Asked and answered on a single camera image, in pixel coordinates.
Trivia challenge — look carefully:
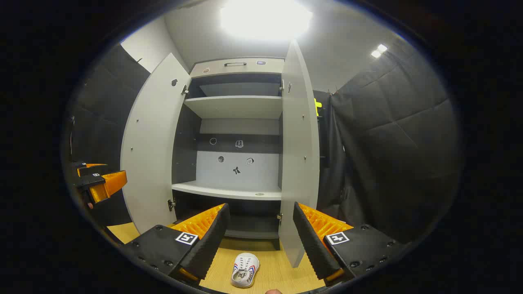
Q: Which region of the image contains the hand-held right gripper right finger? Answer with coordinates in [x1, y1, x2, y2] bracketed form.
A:
[293, 202, 409, 286]

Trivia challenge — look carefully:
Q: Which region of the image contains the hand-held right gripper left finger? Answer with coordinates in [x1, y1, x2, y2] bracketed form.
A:
[123, 203, 230, 286]

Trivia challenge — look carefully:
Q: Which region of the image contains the white striped canvas shoe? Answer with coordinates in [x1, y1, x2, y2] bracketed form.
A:
[231, 252, 260, 289]

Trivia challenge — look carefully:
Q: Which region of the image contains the grey shoe cabinet door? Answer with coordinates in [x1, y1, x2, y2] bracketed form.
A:
[121, 52, 192, 235]
[279, 40, 320, 269]

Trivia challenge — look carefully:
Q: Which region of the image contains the grey shoe cabinet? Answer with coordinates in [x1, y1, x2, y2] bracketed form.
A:
[172, 57, 285, 250]

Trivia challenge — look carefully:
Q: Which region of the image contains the large ceiling light panel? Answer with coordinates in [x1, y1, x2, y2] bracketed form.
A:
[221, 0, 313, 40]

